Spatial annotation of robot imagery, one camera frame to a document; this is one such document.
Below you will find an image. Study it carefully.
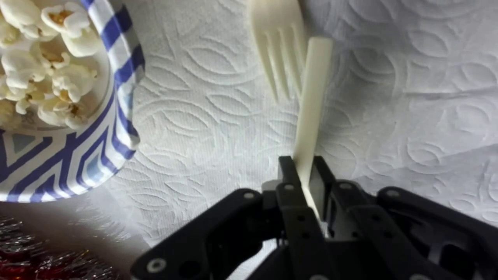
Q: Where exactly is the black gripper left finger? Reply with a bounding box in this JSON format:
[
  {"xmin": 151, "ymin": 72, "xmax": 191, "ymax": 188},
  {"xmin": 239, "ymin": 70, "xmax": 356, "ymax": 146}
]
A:
[{"xmin": 129, "ymin": 154, "xmax": 333, "ymax": 280}]

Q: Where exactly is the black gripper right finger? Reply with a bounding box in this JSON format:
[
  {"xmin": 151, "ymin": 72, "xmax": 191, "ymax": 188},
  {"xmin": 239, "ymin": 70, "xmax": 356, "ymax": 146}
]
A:
[{"xmin": 309, "ymin": 154, "xmax": 498, "ymax": 280}]

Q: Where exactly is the white embossed paper towel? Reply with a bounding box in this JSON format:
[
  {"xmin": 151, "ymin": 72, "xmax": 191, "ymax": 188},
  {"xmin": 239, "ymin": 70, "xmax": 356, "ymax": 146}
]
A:
[{"xmin": 76, "ymin": 0, "xmax": 498, "ymax": 280}]

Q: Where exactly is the cream plastic fork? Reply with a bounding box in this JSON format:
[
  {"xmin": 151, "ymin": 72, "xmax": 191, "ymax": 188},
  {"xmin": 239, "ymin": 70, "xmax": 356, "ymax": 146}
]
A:
[{"xmin": 247, "ymin": 0, "xmax": 309, "ymax": 104}]

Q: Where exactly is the white cup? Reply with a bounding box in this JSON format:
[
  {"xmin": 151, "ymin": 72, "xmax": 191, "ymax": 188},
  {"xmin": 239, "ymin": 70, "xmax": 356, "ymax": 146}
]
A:
[{"xmin": 0, "ymin": 0, "xmax": 148, "ymax": 204}]

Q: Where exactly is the red tinsel garland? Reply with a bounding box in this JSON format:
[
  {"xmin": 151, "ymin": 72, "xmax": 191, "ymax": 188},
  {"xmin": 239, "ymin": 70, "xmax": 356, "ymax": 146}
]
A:
[{"xmin": 0, "ymin": 216, "xmax": 118, "ymax": 280}]

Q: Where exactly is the white popcorn pile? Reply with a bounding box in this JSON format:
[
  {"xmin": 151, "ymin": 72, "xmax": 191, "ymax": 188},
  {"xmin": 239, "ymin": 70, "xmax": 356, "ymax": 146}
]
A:
[{"xmin": 0, "ymin": 0, "xmax": 106, "ymax": 132}]

